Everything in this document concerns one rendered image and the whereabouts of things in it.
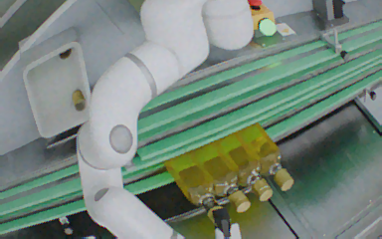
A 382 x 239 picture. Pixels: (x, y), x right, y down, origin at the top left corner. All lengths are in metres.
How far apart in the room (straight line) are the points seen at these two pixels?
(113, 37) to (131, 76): 0.47
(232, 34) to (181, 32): 0.12
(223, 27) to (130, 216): 0.35
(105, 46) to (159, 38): 0.46
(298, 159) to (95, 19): 0.67
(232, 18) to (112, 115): 0.26
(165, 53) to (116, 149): 0.17
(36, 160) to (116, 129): 0.56
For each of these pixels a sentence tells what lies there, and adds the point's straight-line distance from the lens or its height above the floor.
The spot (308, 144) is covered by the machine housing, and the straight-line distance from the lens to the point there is 1.55.
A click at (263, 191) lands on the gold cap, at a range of 1.20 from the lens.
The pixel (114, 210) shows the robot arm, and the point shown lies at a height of 1.30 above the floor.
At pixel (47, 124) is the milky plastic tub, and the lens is 1.32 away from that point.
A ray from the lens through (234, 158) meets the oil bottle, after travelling 1.26.
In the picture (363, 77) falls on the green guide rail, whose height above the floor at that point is 0.92.
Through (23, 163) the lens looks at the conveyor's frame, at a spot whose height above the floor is 0.83.
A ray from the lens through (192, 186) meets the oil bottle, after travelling 1.21.
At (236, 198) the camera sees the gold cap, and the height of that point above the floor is 1.14.
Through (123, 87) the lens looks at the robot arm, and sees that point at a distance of 0.84.
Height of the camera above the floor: 1.86
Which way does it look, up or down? 47 degrees down
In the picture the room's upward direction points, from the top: 143 degrees clockwise
